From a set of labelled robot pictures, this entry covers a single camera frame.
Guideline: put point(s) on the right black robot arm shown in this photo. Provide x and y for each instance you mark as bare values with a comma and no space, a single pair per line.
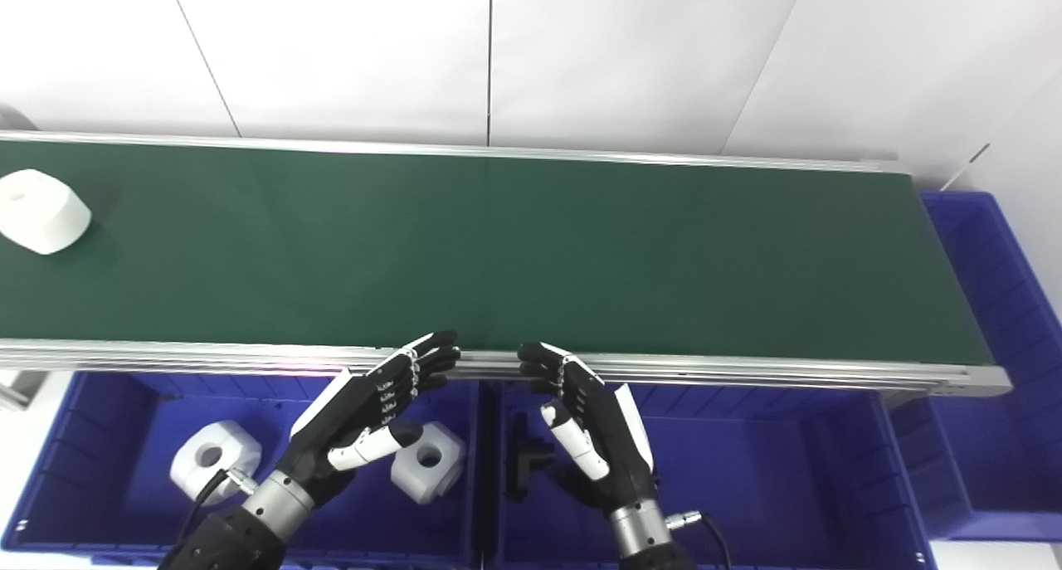
643,533

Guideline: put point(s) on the blue bin with black parts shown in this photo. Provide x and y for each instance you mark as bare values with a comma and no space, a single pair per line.
788,487

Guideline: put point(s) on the empty blue bin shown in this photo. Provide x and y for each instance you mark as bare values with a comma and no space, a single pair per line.
996,304

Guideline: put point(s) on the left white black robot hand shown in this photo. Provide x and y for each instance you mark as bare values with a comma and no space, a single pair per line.
365,400

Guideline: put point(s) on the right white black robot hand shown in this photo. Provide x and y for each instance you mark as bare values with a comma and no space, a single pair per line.
610,437

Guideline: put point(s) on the blue bin with white parts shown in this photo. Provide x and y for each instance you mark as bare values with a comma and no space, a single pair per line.
83,470

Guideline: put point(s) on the white block part with hole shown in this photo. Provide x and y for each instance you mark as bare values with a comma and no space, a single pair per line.
41,213
236,450
444,479

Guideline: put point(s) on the black T-shaped part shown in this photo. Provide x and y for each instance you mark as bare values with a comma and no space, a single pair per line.
518,458

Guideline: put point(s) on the green conveyor belt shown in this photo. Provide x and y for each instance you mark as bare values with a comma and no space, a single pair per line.
747,371
581,255

